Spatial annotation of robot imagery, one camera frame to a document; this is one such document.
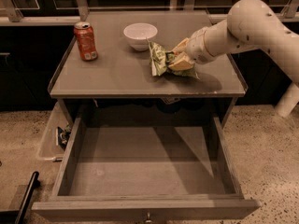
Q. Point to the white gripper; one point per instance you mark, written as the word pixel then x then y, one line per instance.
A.
pixel 196 47

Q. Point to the green jalapeno chip bag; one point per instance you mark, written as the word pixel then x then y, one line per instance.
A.
pixel 159 59

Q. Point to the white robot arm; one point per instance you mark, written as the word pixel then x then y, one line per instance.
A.
pixel 250 24

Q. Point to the grey cabinet counter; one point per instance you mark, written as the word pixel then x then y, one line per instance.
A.
pixel 121 72

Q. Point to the open grey top drawer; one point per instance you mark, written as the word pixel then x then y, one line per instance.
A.
pixel 122 162

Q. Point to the white ceramic bowl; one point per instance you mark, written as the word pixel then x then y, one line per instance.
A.
pixel 138 35

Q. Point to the orange soda can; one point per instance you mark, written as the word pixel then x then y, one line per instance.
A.
pixel 85 40

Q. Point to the dark item in bin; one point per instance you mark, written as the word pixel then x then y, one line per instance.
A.
pixel 62 136

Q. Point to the clear plastic storage bin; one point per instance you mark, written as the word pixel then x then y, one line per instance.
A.
pixel 49 149

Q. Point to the black bar lower left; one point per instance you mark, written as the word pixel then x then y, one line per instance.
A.
pixel 17 216

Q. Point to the metal drawer handle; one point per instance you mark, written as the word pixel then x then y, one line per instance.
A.
pixel 148 219

